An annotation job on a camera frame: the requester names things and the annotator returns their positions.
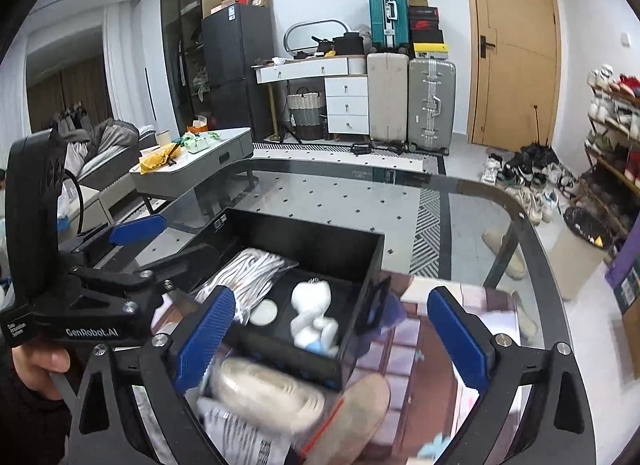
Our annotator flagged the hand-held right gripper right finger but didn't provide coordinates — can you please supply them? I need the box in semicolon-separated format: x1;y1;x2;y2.
427;286;608;465

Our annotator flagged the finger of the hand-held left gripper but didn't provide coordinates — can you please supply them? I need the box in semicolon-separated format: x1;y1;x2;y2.
67;242;228;318
57;215;168;256

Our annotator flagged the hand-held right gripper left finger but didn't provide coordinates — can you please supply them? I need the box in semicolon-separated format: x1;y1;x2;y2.
67;285;236;465

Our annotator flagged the beige cloth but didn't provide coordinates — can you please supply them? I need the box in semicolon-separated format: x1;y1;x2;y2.
195;355;351;465

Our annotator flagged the white foam piece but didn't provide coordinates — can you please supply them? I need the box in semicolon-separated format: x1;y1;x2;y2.
290;279;341;351

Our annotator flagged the black storage box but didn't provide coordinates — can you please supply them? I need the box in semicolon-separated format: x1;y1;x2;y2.
165;208;386;391

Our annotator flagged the person's left forearm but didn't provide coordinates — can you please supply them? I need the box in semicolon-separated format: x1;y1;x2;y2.
0;375;76;465

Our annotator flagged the person's left hand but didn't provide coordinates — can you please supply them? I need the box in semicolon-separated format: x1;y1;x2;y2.
10;345;71;391

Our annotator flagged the printed table mat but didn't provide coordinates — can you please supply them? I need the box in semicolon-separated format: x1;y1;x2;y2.
350;275;531;465

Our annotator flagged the white round disc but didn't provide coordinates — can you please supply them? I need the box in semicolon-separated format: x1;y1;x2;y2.
249;299;280;327

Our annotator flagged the beige slipper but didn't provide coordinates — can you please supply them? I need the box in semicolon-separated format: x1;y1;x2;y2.
514;292;539;341
482;228;528;281

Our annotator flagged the yellow bag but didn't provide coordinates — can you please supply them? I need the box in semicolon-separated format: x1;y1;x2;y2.
138;142;178;176

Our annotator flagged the sofa with clothes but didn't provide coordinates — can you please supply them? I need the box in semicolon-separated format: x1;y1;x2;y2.
57;118;156;236

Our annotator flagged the grey coffee table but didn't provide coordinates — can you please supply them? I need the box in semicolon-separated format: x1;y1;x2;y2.
129;126;255;216

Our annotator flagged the green packaging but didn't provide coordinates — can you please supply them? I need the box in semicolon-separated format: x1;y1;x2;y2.
172;131;221;152

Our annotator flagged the tan slipper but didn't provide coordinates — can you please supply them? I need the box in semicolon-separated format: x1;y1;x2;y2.
300;375;392;465

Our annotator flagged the brown curtain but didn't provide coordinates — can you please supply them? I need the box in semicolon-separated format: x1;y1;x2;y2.
27;52;113;133

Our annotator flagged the trash bin with black liner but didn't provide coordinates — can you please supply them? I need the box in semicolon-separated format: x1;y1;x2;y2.
547;205;613;302

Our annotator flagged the cardboard box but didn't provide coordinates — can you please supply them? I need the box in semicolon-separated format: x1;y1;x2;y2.
617;270;640;386

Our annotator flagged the pile of shoes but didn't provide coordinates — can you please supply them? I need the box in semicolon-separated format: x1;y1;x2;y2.
480;142;581;226

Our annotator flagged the white curtain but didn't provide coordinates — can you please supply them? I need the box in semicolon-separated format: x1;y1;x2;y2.
102;0;166;131

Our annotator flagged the glass table top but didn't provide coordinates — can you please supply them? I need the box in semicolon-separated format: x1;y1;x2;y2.
150;142;451;278

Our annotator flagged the black fridge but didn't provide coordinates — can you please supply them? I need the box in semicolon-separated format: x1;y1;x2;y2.
201;2;278;143

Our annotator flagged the woven basket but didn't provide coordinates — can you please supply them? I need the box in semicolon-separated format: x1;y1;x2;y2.
286;88;327;141

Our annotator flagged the dark wardrobe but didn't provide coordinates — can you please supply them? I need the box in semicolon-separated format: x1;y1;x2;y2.
160;0;233;136

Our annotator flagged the black umbrella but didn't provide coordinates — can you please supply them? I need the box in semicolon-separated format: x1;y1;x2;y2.
520;105;556;156

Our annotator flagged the silver suitcase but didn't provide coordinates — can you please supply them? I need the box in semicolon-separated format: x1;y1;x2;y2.
407;58;457;151

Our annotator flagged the white vanity desk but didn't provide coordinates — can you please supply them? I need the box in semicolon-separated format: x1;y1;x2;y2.
255;56;371;142

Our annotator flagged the oval mirror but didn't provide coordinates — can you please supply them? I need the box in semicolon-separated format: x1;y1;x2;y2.
283;19;351;57

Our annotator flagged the beige suitcase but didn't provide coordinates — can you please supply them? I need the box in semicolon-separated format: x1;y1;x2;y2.
366;52;411;142

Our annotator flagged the wooden door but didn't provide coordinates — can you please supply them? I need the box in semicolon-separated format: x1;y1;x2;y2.
460;0;560;153

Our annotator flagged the wooden shoe rack with shoes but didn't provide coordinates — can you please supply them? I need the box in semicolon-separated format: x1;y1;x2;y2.
585;64;640;166

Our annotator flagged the black bag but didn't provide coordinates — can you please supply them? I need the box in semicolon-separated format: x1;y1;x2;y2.
332;31;368;56

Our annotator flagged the stack of shoe boxes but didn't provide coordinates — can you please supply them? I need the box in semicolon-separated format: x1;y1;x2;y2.
407;0;449;60

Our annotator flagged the teal suitcase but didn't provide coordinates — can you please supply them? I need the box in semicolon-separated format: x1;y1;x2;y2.
367;0;408;51

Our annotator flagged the white coiled cable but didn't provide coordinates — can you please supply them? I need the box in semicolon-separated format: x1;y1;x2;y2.
192;247;301;326

